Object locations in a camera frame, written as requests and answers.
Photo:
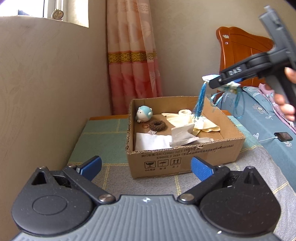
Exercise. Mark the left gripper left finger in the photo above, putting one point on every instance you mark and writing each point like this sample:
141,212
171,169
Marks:
81,176

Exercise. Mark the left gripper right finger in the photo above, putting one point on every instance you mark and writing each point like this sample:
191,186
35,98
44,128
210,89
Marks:
211,177

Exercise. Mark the beige grey cloth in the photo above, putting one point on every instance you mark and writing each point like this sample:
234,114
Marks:
183,136

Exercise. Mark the blue tassel string charm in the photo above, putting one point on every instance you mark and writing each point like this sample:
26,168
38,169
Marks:
233,87

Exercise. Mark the white paper tissue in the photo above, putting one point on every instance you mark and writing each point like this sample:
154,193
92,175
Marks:
149,142

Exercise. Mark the brown braided hair scrunchie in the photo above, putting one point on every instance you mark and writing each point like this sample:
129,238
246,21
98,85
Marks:
157,125

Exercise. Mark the person's right hand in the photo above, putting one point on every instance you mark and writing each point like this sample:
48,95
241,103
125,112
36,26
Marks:
287,109

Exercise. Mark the pink floral quilt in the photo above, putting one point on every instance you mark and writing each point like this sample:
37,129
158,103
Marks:
269,94

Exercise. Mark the orange wooden headboard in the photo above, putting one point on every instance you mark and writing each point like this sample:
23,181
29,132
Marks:
237,44

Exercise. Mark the blue floral pillow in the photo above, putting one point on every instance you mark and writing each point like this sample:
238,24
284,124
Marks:
260,120

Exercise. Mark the green grey checked mat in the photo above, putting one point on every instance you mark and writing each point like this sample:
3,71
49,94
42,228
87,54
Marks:
107,138

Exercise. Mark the cream yellow cloth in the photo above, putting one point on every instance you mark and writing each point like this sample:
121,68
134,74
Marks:
196,120

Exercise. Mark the open cardboard box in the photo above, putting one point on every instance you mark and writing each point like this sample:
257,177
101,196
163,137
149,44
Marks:
177,160

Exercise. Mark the black smartphone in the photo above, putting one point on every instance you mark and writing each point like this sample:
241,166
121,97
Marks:
283,136

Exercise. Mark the round blue white plush toy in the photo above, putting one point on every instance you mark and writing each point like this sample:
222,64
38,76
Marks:
144,114

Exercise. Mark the pink patterned curtain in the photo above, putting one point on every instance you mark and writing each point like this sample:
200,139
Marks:
132,55

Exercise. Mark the small round clock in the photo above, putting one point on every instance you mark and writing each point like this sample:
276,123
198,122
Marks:
57,14

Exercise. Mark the window with frame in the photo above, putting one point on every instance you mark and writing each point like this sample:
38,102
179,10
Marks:
75,12

